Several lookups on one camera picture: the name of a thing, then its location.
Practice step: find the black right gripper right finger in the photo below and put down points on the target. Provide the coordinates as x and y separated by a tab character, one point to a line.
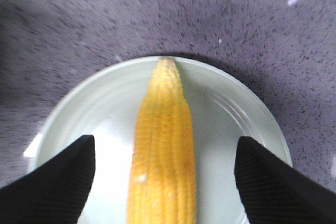
273	192

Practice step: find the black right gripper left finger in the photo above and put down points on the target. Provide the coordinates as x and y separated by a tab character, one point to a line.
55	192

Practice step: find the yellow corn cob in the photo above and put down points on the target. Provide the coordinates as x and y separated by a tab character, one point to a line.
162	184

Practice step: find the light green round plate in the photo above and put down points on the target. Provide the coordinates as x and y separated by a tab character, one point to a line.
106	105

